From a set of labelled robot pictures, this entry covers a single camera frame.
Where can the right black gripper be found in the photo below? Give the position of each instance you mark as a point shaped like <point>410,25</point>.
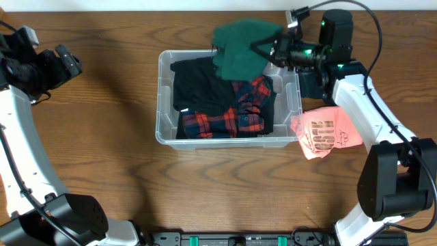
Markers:
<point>286,46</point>

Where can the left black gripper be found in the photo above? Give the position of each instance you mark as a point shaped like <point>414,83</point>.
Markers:
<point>54,74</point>

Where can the green garment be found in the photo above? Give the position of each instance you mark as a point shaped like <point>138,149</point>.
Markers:
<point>234,59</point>

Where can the dark navy shirt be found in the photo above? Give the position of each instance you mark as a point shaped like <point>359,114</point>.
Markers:
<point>310,87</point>

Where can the black pants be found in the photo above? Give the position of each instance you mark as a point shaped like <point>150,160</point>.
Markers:
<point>269,116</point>

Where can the red navy plaid shirt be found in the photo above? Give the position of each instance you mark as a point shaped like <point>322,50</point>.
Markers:
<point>239,112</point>

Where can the black garment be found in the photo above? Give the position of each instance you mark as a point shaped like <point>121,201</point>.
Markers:
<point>197,88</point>

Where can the pink printed t-shirt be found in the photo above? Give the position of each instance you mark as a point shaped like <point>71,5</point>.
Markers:
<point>320,130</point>

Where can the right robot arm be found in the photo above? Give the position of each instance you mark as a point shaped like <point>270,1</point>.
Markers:
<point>398,179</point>

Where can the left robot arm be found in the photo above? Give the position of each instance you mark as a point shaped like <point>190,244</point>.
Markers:
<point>42,210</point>

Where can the clear plastic storage bin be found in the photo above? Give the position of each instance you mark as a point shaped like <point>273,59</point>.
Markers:
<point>287,126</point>

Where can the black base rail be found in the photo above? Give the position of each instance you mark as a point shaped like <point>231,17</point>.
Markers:
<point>295,239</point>

